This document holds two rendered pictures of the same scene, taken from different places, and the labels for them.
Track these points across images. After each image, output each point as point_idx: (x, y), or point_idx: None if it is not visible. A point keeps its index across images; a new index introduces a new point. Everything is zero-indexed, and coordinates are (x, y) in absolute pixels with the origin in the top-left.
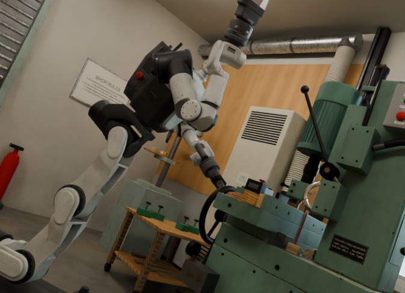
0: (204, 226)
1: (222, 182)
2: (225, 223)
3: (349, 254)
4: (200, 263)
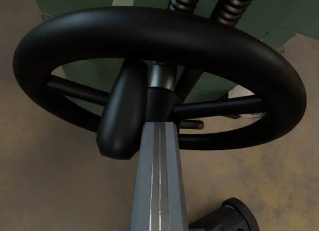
0: (206, 133)
1: (182, 192)
2: (283, 44)
3: None
4: (232, 96)
